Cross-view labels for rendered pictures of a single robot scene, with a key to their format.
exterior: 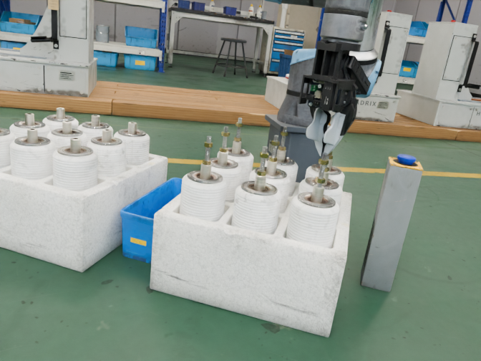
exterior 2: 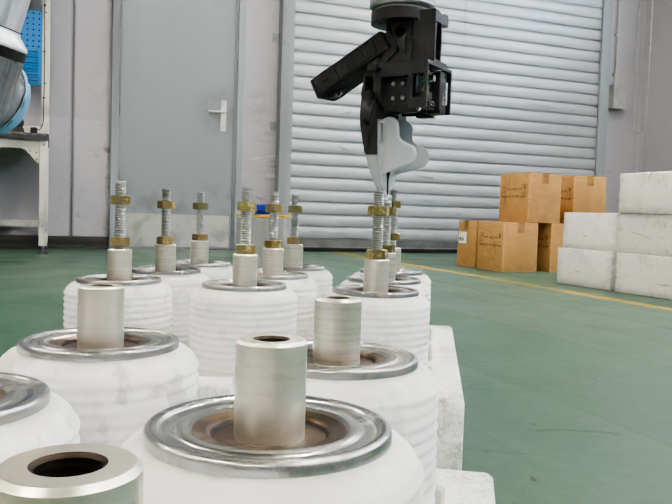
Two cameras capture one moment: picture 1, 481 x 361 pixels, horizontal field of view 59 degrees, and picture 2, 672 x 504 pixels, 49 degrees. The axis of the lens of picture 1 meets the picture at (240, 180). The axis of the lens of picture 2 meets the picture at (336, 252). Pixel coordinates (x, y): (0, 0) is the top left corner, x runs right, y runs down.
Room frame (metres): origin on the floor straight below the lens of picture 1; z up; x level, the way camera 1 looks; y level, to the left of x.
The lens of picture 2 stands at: (0.96, 0.72, 0.32)
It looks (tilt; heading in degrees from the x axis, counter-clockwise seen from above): 3 degrees down; 264
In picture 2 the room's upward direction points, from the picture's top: 2 degrees clockwise
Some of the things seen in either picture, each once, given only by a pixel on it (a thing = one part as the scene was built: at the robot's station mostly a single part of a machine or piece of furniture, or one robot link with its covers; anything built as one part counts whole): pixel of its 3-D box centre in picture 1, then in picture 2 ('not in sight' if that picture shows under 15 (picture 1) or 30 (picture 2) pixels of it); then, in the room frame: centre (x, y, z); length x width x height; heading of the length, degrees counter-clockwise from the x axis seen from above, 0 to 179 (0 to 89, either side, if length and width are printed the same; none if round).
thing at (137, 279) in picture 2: (235, 152); (119, 280); (1.08, 0.02, 0.25); 0.08 x 0.08 x 0.01
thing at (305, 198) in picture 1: (316, 200); (391, 272); (0.80, -0.15, 0.25); 0.08 x 0.08 x 0.01
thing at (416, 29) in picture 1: (406, 27); not in sight; (6.33, -1.99, 0.89); 0.50 x 0.38 x 0.21; 13
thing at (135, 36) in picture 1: (141, 36); not in sight; (5.41, 1.41, 0.36); 0.50 x 0.38 x 0.21; 15
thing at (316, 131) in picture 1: (315, 132); (393, 157); (0.81, -0.13, 0.39); 0.06 x 0.03 x 0.09; 144
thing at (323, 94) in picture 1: (332, 76); (405, 66); (0.79, -0.14, 0.49); 0.09 x 0.08 x 0.12; 144
